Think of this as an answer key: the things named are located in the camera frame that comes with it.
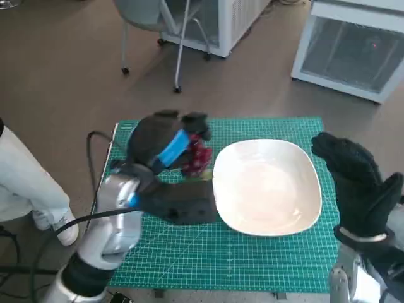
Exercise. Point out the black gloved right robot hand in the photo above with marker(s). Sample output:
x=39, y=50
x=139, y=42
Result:
x=356, y=186

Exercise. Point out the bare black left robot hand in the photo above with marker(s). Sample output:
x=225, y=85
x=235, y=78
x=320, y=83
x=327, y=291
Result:
x=148, y=142

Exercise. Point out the red toy grapes with leaf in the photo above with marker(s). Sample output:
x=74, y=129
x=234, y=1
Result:
x=199, y=158

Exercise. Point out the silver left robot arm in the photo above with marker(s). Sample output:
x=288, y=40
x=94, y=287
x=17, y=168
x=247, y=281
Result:
x=120, y=202

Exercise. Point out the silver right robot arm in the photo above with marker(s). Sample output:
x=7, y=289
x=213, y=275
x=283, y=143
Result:
x=342, y=281

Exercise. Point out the white square plate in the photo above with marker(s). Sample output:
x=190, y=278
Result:
x=266, y=189

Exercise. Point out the person in grey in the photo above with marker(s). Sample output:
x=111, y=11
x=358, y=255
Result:
x=397, y=221

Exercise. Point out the grey wheeled chair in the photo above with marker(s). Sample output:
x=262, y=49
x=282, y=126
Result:
x=142, y=14

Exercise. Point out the green cutting mat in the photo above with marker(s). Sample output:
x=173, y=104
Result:
x=221, y=252

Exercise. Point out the person in white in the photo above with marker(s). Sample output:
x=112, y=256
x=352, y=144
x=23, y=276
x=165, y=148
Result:
x=22, y=183

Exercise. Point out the large white mesh cabinet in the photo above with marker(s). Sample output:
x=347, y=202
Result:
x=347, y=50

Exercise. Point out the white mesh cabinet on casters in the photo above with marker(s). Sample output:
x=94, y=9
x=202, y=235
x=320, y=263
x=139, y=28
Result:
x=227, y=22

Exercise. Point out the black stand leg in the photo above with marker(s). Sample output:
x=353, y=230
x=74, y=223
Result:
x=22, y=270

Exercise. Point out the silver stool base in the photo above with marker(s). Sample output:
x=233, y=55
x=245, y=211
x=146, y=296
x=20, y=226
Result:
x=8, y=3

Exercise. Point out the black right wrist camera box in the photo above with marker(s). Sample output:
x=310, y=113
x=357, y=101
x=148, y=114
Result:
x=388, y=277

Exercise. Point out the black table bracket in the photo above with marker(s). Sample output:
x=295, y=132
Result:
x=158, y=293
x=279, y=295

